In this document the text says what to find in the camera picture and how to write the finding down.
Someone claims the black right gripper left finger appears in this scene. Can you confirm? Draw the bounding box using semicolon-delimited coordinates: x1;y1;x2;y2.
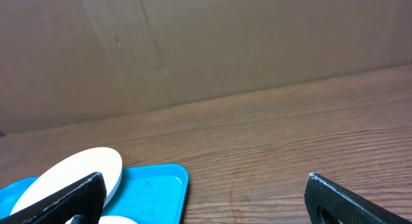
1;172;106;224

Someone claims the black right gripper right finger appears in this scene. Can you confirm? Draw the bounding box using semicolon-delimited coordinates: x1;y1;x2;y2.
304;173;411;224

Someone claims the light blue plate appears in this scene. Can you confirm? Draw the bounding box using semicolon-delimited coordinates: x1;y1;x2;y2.
65;216;137;224

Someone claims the blue plastic tray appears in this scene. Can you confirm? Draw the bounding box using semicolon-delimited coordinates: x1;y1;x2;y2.
1;163;189;223

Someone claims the white plate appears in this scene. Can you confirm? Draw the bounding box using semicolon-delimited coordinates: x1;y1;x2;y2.
10;147;122;214

